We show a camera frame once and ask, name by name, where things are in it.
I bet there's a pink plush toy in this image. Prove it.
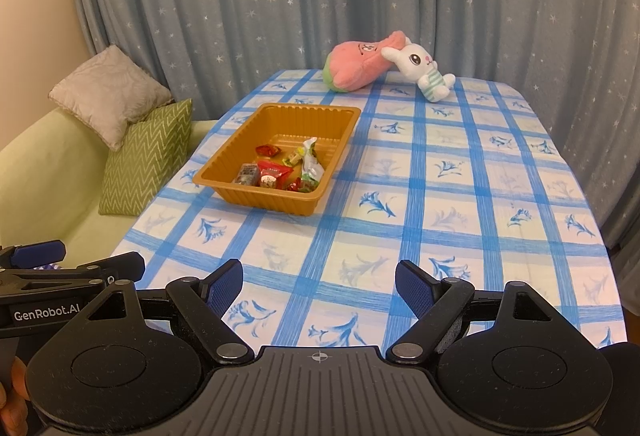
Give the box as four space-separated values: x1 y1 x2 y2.
324 30 412 92

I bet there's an orange plastic tray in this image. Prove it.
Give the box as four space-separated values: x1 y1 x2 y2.
192 103 362 217

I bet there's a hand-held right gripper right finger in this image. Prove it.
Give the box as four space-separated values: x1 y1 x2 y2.
386 260 563 363

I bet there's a green zigzag pillow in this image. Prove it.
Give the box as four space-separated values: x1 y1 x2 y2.
98 98 193 217

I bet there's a light green sofa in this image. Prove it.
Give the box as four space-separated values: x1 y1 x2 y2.
0 108 221 267

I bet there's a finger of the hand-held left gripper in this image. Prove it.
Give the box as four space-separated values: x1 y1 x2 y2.
0 240 67 269
0 252 146 299

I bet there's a blue checked tablecloth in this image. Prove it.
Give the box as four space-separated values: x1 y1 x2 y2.
112 68 626 352

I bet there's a white bunny plush toy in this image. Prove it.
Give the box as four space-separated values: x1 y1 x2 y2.
381 42 457 104

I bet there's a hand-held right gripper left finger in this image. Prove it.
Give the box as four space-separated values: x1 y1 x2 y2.
75 259 256 364

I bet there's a beige pillow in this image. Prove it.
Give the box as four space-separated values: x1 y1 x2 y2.
48 46 173 151

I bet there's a person's left hand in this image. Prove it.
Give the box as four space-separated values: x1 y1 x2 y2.
0 358 30 436

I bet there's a white candy bag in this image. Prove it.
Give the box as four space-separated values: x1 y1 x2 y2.
299 137 326 181

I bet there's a red printed snack packet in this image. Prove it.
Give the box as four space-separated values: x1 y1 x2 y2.
256 160 295 189

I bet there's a grey snack packet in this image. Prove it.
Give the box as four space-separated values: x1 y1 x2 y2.
234 162 260 187

